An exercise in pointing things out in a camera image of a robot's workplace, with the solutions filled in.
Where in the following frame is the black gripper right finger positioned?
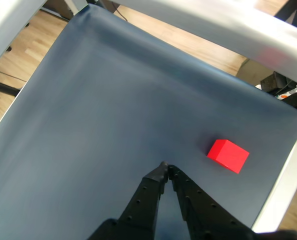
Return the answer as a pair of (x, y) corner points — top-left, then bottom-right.
(167, 164), (259, 240)

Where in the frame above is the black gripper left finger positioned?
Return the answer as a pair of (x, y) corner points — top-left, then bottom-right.
(87, 161), (170, 240)

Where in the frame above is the red cube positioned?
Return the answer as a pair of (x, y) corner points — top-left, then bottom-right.
(206, 139), (250, 174)

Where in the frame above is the dark grey table mat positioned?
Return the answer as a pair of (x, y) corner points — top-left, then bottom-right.
(0, 3), (297, 240)

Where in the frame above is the black storage crate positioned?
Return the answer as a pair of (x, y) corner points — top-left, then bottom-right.
(260, 71), (297, 95)

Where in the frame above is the black chair base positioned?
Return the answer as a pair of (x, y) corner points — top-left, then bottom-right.
(0, 77), (23, 121)

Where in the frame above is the black floor cable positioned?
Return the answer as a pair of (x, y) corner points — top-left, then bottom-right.
(112, 3), (129, 22)

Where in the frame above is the white frame rail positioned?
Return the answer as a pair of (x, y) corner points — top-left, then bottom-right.
(0, 0), (297, 85)

